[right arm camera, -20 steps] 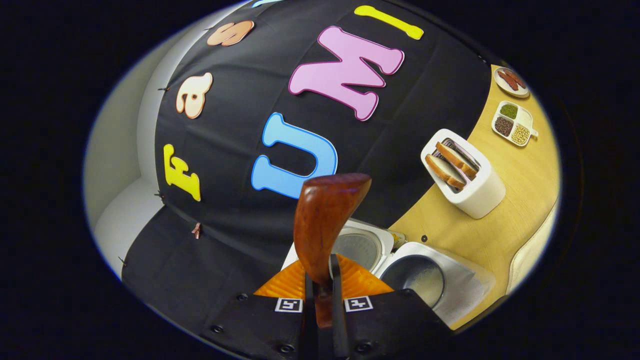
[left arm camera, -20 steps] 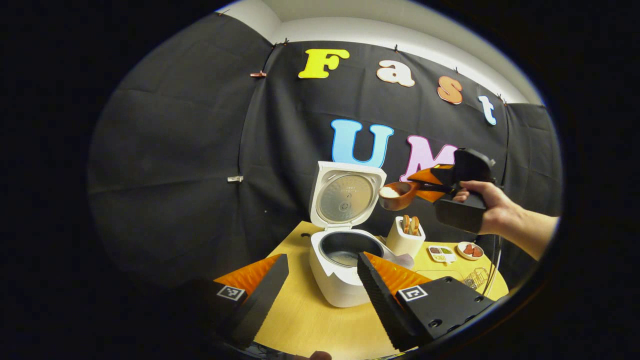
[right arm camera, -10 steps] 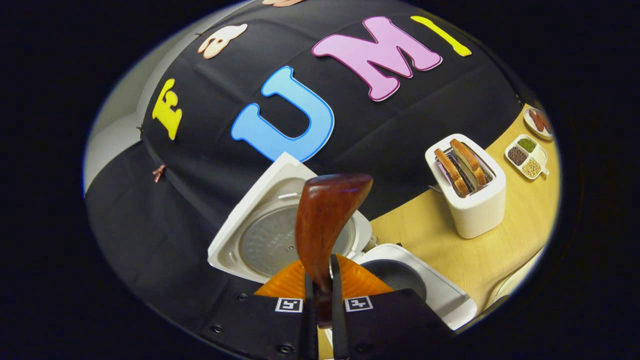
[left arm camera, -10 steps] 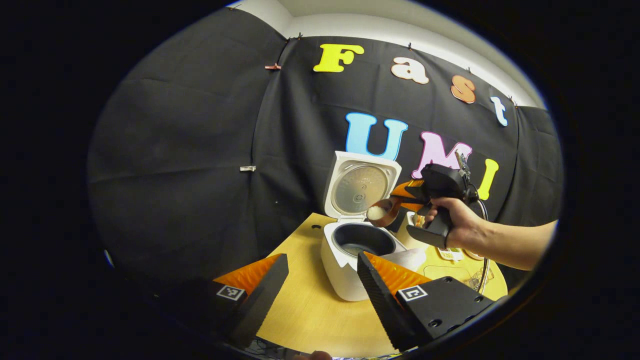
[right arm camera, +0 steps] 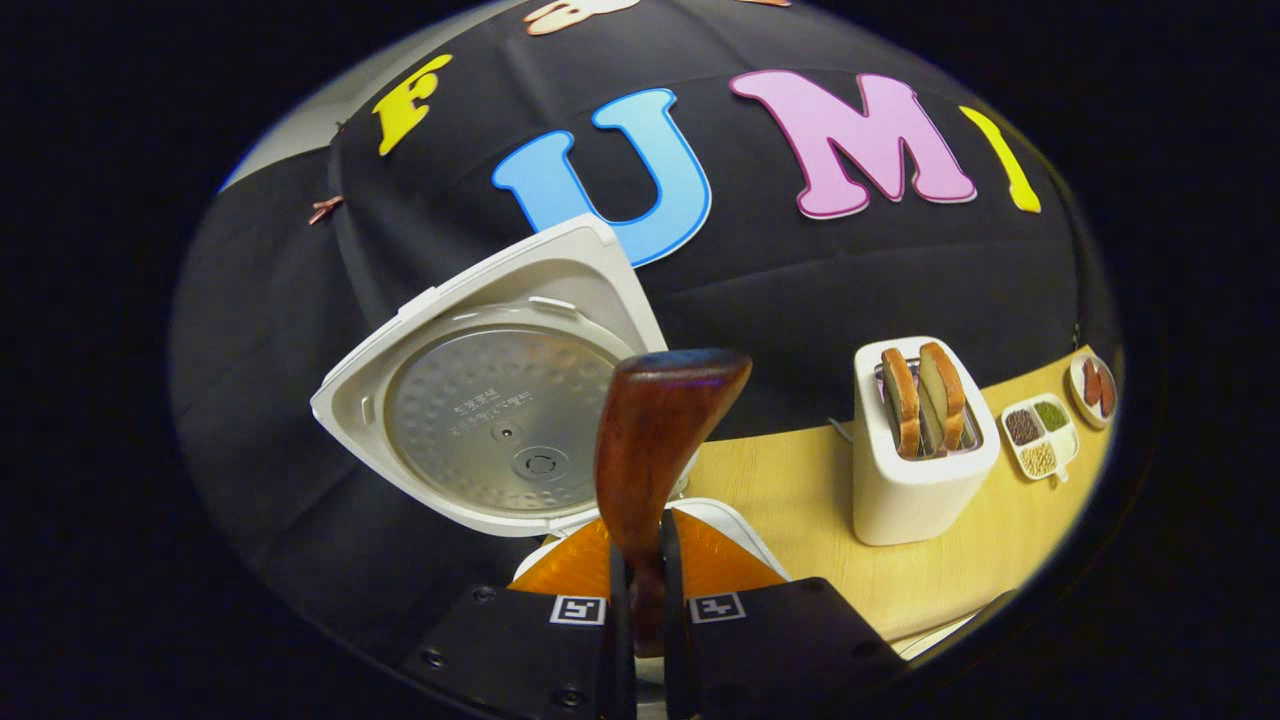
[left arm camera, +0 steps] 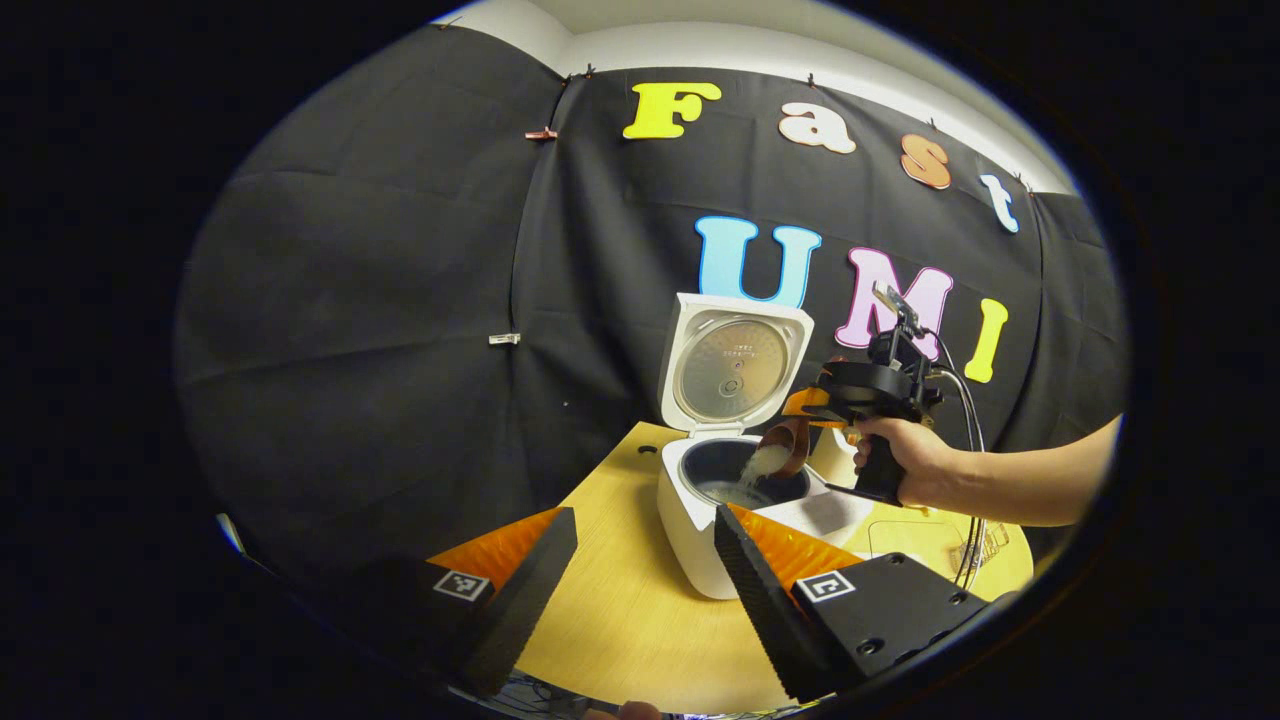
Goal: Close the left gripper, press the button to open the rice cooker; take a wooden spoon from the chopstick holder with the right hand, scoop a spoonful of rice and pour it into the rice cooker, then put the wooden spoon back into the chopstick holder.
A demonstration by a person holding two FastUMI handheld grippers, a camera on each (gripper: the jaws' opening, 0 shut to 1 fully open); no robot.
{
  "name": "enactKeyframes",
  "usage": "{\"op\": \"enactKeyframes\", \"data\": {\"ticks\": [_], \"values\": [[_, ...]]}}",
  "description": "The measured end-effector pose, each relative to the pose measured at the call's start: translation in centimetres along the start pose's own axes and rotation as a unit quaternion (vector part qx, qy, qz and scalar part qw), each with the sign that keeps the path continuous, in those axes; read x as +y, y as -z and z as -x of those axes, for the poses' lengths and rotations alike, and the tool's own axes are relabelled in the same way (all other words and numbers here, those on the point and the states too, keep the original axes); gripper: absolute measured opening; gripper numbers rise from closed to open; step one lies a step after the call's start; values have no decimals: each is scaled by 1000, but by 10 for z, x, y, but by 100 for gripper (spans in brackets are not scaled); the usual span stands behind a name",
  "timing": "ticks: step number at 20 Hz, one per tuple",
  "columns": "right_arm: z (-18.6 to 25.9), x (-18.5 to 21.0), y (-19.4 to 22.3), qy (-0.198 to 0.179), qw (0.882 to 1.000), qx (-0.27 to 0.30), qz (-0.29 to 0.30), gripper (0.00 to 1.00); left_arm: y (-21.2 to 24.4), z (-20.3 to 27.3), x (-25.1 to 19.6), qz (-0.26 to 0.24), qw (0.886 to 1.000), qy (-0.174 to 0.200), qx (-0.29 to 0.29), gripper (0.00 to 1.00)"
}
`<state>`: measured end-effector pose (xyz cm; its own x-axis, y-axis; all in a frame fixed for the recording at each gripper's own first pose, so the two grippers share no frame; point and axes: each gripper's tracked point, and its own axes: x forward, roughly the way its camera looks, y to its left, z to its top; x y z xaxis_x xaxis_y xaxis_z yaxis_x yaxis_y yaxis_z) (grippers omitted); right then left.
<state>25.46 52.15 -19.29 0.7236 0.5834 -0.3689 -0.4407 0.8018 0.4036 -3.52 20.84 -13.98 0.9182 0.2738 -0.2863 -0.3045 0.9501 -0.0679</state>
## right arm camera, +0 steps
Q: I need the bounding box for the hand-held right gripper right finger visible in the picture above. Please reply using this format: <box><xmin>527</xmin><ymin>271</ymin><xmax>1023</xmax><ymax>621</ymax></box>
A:
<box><xmin>660</xmin><ymin>508</ymin><xmax>907</xmax><ymax>720</ymax></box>

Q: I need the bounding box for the white divided bean dish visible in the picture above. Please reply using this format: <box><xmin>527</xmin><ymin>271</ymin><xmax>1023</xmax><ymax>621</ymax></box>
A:
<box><xmin>999</xmin><ymin>394</ymin><xmax>1082</xmax><ymax>484</ymax></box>

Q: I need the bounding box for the white toaster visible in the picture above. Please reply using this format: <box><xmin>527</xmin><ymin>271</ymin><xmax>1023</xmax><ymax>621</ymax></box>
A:
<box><xmin>852</xmin><ymin>336</ymin><xmax>1002</xmax><ymax>547</ymax></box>

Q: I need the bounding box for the white rice cooker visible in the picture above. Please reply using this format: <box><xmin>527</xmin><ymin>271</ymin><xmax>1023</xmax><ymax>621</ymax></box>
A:
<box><xmin>310</xmin><ymin>213</ymin><xmax>981</xmax><ymax>701</ymax></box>

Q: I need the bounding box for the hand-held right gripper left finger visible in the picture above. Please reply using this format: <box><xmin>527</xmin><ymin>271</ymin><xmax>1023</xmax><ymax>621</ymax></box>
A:
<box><xmin>400</xmin><ymin>515</ymin><xmax>637</xmax><ymax>720</ymax></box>

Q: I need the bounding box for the toasted bread slice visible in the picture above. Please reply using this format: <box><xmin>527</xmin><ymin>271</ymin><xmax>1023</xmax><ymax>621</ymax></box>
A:
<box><xmin>880</xmin><ymin>347</ymin><xmax>922</xmax><ymax>460</ymax></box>
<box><xmin>918</xmin><ymin>342</ymin><xmax>968</xmax><ymax>453</ymax></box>

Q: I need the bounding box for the brown wooden spoon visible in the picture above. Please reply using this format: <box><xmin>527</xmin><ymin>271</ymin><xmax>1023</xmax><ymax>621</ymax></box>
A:
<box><xmin>594</xmin><ymin>348</ymin><xmax>754</xmax><ymax>661</ymax></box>

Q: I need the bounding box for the small white plate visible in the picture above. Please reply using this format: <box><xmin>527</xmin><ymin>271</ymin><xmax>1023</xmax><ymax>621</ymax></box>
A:
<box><xmin>1067</xmin><ymin>352</ymin><xmax>1120</xmax><ymax>432</ymax></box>

